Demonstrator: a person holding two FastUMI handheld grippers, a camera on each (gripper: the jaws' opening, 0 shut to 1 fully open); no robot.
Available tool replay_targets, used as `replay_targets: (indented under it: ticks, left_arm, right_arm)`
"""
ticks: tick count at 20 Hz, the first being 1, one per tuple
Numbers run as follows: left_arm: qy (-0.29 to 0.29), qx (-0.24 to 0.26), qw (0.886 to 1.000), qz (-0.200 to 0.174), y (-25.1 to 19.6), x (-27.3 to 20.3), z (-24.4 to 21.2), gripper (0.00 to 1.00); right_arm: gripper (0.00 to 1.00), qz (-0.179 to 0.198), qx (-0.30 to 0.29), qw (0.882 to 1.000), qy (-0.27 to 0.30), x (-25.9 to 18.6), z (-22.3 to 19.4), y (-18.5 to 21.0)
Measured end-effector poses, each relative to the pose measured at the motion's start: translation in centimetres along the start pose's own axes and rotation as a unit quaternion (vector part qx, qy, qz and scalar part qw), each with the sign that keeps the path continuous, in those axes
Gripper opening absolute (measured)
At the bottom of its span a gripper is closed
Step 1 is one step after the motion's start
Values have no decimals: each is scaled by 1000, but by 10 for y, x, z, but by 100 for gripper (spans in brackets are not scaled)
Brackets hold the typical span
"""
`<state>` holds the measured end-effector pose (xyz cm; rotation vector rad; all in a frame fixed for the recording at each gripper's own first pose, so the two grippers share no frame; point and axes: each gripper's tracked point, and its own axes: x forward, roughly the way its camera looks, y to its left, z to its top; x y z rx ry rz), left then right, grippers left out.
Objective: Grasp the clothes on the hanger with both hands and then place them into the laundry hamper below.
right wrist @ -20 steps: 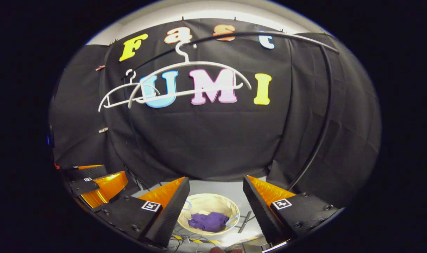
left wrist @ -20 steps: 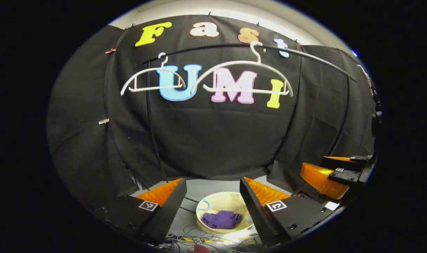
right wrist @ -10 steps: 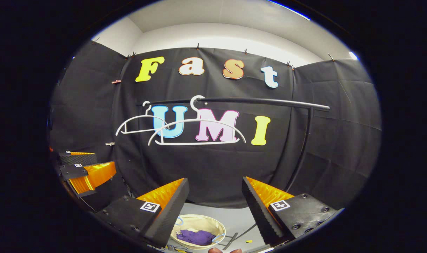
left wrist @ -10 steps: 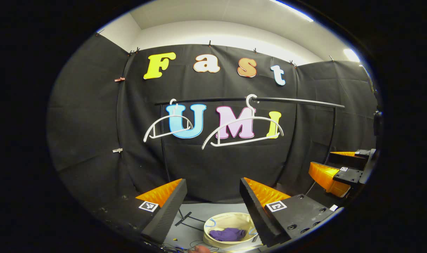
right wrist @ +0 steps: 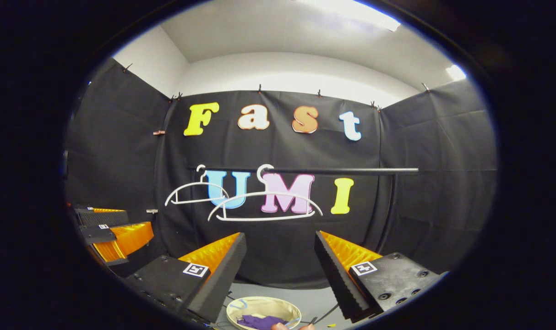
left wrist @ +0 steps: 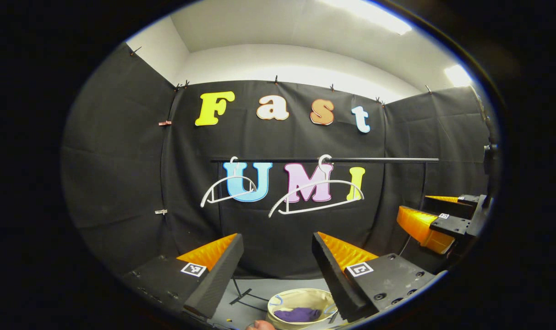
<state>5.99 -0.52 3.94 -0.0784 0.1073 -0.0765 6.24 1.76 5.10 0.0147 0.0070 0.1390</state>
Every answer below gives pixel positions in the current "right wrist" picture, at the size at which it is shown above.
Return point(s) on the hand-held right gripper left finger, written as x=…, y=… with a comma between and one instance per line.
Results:
x=223, y=279

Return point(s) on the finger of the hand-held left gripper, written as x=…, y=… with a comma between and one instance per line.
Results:
x=101, y=217
x=97, y=234

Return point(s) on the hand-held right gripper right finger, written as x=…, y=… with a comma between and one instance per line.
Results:
x=335, y=279

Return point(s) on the cream round laundry hamper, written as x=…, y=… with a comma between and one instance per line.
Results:
x=264, y=305

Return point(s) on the large white clothes hanger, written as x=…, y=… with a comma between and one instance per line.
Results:
x=259, y=218

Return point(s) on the small white clothes hanger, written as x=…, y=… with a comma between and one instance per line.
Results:
x=191, y=201

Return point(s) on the black clothes rack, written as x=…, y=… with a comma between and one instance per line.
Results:
x=351, y=171

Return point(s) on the black backdrop cloth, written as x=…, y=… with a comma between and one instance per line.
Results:
x=420, y=183

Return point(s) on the row of black clips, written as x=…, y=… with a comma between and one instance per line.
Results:
x=259, y=88

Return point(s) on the ceiling light panel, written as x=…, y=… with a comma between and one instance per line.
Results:
x=455, y=72

